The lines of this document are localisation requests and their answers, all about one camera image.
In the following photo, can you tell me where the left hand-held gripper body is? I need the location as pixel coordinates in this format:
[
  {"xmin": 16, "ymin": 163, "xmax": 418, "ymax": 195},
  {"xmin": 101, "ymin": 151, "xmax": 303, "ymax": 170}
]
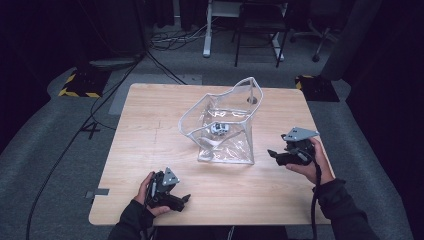
[{"xmin": 145, "ymin": 166, "xmax": 183, "ymax": 209}]

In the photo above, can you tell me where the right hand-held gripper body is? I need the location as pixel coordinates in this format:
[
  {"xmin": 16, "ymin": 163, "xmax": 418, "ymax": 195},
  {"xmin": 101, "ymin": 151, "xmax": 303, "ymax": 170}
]
[{"xmin": 280, "ymin": 126, "xmax": 321, "ymax": 167}]

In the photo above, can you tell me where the clear plastic bag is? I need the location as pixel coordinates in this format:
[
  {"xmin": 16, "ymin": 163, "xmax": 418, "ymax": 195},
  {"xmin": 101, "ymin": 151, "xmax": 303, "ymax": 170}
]
[{"xmin": 177, "ymin": 76, "xmax": 264, "ymax": 166}]

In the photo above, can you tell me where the white toy car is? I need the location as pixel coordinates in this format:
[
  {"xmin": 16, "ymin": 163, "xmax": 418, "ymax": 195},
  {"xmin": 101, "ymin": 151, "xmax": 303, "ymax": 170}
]
[{"xmin": 209, "ymin": 122, "xmax": 232, "ymax": 136}]

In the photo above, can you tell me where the person's left hand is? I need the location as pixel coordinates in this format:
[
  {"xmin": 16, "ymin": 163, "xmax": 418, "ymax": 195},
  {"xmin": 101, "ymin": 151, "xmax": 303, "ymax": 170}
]
[{"xmin": 133, "ymin": 171, "xmax": 171, "ymax": 217}]

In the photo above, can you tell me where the person's right hand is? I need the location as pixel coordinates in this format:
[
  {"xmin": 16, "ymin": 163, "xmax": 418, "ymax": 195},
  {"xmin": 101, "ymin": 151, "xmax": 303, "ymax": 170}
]
[{"xmin": 285, "ymin": 137, "xmax": 336, "ymax": 186}]

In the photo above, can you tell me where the grey tape strip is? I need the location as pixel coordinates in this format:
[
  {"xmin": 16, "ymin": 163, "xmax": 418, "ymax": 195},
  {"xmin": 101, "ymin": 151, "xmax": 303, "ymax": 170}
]
[{"xmin": 84, "ymin": 187, "xmax": 111, "ymax": 200}]

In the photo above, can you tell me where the office chair base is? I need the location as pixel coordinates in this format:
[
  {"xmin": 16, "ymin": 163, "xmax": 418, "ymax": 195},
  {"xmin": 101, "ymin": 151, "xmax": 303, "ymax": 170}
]
[{"xmin": 289, "ymin": 18, "xmax": 338, "ymax": 63}]

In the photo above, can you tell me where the black chair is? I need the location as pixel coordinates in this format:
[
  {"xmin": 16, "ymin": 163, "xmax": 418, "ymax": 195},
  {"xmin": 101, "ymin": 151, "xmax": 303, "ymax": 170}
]
[{"xmin": 233, "ymin": 0, "xmax": 290, "ymax": 68}]

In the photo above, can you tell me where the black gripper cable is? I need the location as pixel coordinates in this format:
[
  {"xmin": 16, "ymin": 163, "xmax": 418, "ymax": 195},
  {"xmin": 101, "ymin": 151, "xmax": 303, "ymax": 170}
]
[{"xmin": 309, "ymin": 156, "xmax": 323, "ymax": 240}]

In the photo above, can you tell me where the black yellow striped base plate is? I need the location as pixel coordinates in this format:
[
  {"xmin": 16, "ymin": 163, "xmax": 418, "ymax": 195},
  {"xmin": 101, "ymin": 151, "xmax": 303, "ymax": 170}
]
[
  {"xmin": 57, "ymin": 67, "xmax": 112, "ymax": 100},
  {"xmin": 294, "ymin": 74, "xmax": 341, "ymax": 103}
]

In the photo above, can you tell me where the long black floor cable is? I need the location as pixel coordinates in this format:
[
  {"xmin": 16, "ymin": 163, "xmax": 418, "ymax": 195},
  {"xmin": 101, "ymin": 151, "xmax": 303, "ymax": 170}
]
[{"xmin": 25, "ymin": 49, "xmax": 148, "ymax": 240}]

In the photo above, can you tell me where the white desk frame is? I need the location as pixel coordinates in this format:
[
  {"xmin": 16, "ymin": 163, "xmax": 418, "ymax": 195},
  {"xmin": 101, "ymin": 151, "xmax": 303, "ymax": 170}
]
[{"xmin": 202, "ymin": 0, "xmax": 286, "ymax": 63}]

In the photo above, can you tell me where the bundle of floor cables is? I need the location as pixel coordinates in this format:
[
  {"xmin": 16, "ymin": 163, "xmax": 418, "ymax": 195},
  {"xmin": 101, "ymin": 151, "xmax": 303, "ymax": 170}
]
[{"xmin": 149, "ymin": 23, "xmax": 209, "ymax": 52}]

